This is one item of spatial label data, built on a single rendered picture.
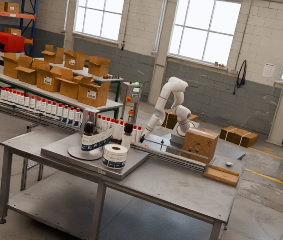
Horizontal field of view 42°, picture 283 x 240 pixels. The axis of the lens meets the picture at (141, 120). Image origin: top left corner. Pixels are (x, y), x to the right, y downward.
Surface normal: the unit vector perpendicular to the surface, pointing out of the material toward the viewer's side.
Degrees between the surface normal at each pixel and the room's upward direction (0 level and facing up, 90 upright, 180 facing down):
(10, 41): 90
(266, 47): 90
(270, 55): 90
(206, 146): 90
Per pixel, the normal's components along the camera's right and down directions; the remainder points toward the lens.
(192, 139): -0.39, 0.18
